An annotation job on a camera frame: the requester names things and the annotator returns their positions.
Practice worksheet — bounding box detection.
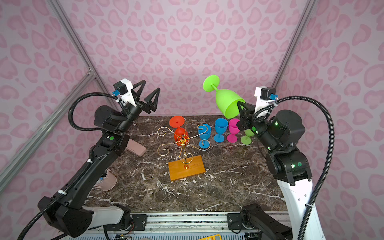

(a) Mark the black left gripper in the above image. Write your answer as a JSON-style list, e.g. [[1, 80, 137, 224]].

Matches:
[[117, 80, 159, 136]]

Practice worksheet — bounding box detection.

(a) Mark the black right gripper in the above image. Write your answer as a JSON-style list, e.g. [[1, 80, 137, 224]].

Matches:
[[235, 99, 281, 152]]

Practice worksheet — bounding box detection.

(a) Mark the green wine glass back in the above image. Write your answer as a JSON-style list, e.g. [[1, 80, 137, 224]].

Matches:
[[203, 75, 246, 119]]

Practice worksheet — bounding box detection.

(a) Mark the green wine glass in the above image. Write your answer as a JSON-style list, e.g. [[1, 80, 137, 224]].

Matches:
[[203, 75, 246, 119], [241, 129, 255, 145]]

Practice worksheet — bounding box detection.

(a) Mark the magenta wine glass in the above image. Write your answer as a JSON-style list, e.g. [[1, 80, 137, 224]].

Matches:
[[227, 119, 240, 143]]

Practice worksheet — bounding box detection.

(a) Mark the green wine glass front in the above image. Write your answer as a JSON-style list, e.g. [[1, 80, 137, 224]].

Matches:
[[241, 129, 255, 145]]

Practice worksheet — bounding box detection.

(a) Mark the blue wine glass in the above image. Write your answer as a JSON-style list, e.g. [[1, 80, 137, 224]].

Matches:
[[214, 118, 229, 143], [198, 124, 212, 150]]

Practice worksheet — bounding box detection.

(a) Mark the blue wine glass front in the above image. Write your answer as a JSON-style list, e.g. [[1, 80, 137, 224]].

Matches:
[[198, 124, 212, 150]]

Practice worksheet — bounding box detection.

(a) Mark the red wine glass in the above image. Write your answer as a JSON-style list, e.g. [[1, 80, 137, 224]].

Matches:
[[169, 116, 189, 147]]

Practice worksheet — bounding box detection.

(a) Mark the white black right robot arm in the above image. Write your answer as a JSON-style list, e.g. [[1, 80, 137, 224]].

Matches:
[[229, 102, 326, 240]]

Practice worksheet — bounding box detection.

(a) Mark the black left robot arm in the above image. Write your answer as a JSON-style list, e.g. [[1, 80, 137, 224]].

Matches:
[[19, 79, 161, 240]]

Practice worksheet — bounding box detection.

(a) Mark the pink rectangular case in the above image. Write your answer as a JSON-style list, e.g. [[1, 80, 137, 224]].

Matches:
[[126, 139, 147, 157]]

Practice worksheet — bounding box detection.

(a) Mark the pink pen cup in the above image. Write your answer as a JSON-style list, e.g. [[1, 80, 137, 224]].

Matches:
[[93, 169, 117, 192]]

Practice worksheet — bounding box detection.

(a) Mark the yellow plastic object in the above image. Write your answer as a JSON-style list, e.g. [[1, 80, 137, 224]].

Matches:
[[203, 234, 222, 240]]

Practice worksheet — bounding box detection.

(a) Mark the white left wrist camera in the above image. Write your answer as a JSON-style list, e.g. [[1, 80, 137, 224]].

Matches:
[[113, 79, 137, 107]]

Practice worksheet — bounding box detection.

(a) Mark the right black corrugated cable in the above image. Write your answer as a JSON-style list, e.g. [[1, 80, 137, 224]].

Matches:
[[251, 95, 335, 240]]

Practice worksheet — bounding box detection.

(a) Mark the black corrugated cable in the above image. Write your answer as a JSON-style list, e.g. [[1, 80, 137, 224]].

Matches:
[[251, 95, 335, 240], [16, 92, 121, 240]]

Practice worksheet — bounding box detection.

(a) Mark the gold wire glass rack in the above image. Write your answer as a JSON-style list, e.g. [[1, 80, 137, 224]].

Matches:
[[157, 119, 211, 182]]

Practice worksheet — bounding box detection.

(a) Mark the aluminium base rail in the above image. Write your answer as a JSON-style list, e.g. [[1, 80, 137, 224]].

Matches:
[[59, 211, 319, 240]]

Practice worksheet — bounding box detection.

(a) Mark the left black corrugated cable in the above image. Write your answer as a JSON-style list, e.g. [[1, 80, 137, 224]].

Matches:
[[16, 92, 121, 240]]

